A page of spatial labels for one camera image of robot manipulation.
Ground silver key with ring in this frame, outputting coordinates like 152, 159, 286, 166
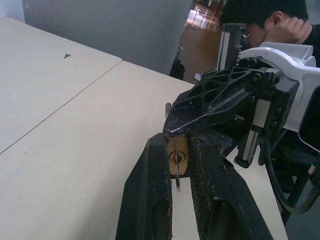
174, 153, 182, 194

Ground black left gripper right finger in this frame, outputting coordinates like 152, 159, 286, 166
186, 129, 274, 240

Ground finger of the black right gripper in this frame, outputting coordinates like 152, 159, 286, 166
197, 125, 235, 157
162, 65, 267, 138

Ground black bag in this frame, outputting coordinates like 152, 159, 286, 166
169, 46, 186, 81

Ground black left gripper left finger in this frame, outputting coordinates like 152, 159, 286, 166
115, 133, 173, 240

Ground brass padlock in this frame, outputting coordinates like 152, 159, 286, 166
164, 102, 190, 176

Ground black cable with metal connector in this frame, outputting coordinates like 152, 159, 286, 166
307, 156, 320, 187

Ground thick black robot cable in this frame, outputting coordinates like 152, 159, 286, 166
259, 138, 320, 216

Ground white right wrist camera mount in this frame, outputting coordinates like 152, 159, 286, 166
238, 41, 320, 154

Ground person's black-haired head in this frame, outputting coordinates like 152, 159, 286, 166
220, 0, 311, 48

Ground person's black-sleeved arm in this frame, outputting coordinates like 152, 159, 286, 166
301, 23, 320, 69

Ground person's bare hand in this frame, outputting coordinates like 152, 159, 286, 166
263, 16, 312, 46

